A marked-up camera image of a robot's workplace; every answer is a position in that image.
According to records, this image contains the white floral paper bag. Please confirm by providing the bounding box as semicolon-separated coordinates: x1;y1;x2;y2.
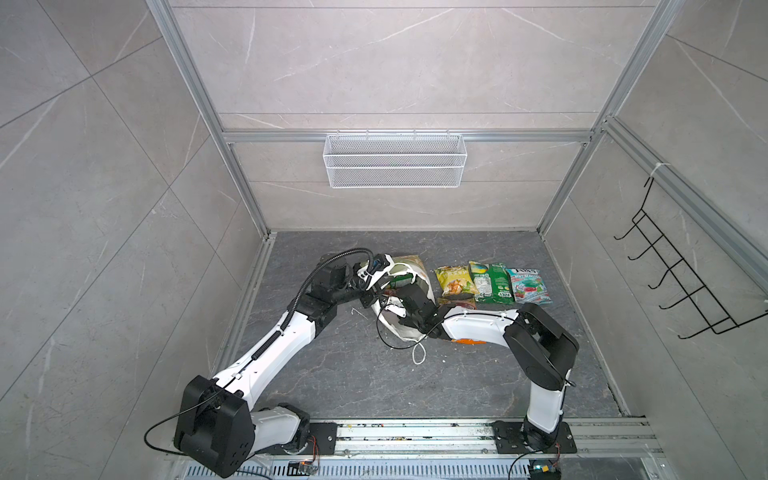
372;255;438;366

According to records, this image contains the yellow chips snack bag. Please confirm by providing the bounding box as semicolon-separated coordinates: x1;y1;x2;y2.
435;265;479;298

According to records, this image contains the orange snack packet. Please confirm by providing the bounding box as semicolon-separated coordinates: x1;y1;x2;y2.
436;296;488;347

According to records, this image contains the green Fox's candy bag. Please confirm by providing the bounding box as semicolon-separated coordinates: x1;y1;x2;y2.
468;261;515;305

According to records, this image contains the teal snack packet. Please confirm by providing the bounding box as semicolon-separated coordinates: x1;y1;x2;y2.
506;268;552;305

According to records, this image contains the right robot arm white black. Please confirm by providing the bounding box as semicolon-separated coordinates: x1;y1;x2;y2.
376;285;580;452

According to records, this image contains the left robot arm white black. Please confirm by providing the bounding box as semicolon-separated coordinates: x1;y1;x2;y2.
173;255;393;478

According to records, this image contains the green white snack packet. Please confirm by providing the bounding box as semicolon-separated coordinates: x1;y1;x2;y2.
388;272;418;289

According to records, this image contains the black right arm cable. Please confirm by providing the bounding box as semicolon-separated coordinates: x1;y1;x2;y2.
374;299;523;352

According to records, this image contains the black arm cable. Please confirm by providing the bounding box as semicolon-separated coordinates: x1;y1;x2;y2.
278;247;374;334
374;299;523;352

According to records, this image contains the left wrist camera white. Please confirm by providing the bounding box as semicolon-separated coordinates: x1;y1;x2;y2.
356;254;395;291

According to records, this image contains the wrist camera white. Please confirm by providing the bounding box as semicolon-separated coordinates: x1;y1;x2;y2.
380;296;408;319
356;254;395;291

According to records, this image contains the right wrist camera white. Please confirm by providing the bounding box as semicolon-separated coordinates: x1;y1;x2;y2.
380;296;408;319

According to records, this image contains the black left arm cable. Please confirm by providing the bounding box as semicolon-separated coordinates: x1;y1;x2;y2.
278;247;374;334

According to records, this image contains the white wire mesh basket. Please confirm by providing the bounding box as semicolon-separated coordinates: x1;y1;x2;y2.
323;133;468;189

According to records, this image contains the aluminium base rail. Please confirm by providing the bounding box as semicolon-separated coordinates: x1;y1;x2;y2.
164;418;667;480

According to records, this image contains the black wire hook rack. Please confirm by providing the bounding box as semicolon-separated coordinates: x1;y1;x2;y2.
613;177;767;340

